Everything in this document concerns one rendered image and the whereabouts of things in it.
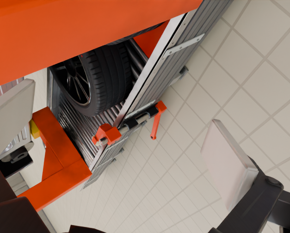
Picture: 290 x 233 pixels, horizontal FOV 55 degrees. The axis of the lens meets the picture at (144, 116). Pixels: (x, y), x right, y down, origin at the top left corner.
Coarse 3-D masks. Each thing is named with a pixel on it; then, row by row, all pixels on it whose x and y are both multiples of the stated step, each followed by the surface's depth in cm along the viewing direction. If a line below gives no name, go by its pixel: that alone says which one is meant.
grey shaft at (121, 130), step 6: (150, 108) 179; (156, 108) 181; (138, 114) 173; (144, 114) 177; (150, 114) 178; (156, 114) 183; (126, 120) 168; (132, 120) 172; (138, 120) 174; (144, 120) 177; (126, 126) 169; (132, 126) 170; (120, 132) 167; (102, 138) 162; (102, 144) 162
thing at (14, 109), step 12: (24, 84) 18; (0, 96) 15; (12, 96) 16; (24, 96) 17; (0, 108) 14; (12, 108) 16; (24, 108) 18; (0, 120) 14; (12, 120) 16; (24, 120) 18; (0, 132) 15; (12, 132) 17; (0, 144) 15
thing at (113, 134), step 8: (160, 104) 182; (160, 112) 182; (104, 128) 166; (112, 128) 164; (152, 128) 204; (96, 136) 181; (104, 136) 165; (112, 136) 162; (120, 136) 164; (152, 136) 210; (96, 144) 186
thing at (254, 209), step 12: (264, 180) 14; (276, 180) 14; (252, 192) 13; (264, 192) 13; (276, 192) 13; (240, 204) 12; (252, 204) 12; (264, 204) 12; (228, 216) 11; (240, 216) 11; (252, 216) 11; (264, 216) 11; (216, 228) 10; (228, 228) 10; (240, 228) 10; (252, 228) 10
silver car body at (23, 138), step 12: (12, 84) 148; (24, 132) 212; (12, 144) 215; (24, 144) 231; (0, 156) 219; (12, 156) 260; (24, 156) 273; (0, 168) 290; (12, 168) 296; (24, 168) 301
